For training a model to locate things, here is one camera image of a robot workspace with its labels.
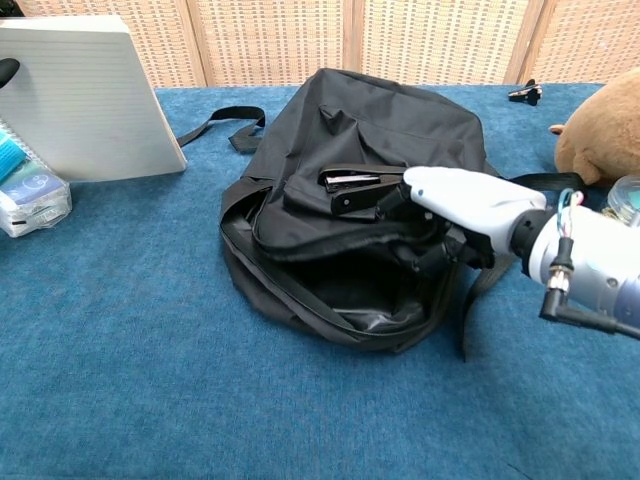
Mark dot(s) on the clear jar of coloured clips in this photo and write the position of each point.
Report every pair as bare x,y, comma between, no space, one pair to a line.
625,197

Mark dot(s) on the small black binder clip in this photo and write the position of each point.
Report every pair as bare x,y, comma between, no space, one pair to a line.
525,93

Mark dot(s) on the woven wicker folding screen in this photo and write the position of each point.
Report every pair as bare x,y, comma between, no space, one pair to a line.
270,40

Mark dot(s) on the brown plush toy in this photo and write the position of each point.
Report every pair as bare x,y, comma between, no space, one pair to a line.
607,130

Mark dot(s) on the blue tablecloth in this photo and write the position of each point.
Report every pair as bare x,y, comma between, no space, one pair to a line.
150,375

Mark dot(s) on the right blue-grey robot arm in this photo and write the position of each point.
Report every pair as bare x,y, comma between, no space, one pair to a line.
590,260

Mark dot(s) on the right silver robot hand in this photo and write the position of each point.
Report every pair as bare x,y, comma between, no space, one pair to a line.
465,195

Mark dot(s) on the black stapler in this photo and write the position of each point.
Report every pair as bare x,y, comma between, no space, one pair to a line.
360,192

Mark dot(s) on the black fabric backpack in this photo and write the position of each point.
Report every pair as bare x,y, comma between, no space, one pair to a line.
340,280

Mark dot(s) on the tissue pack in clear wrap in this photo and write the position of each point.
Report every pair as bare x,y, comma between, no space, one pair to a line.
35,200

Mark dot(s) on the white spiral notebook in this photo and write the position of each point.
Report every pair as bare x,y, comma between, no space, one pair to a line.
85,105

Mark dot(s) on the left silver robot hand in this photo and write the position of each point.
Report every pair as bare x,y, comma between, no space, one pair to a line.
7,70

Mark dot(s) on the long teal tube pack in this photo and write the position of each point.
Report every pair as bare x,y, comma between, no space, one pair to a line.
9,152

